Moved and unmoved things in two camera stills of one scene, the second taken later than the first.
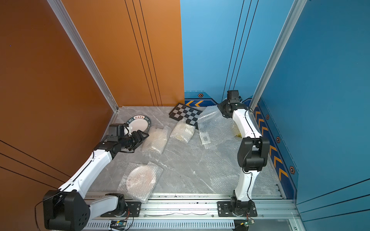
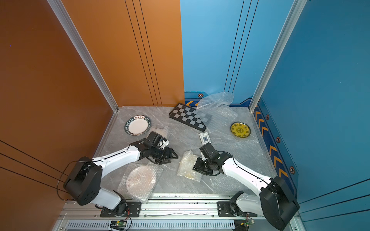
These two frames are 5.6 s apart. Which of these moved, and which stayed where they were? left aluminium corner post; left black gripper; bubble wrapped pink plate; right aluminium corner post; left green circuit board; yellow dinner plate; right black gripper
Moved: left black gripper; right black gripper
Stayed: yellow dinner plate; left green circuit board; bubble wrapped pink plate; left aluminium corner post; right aluminium corner post
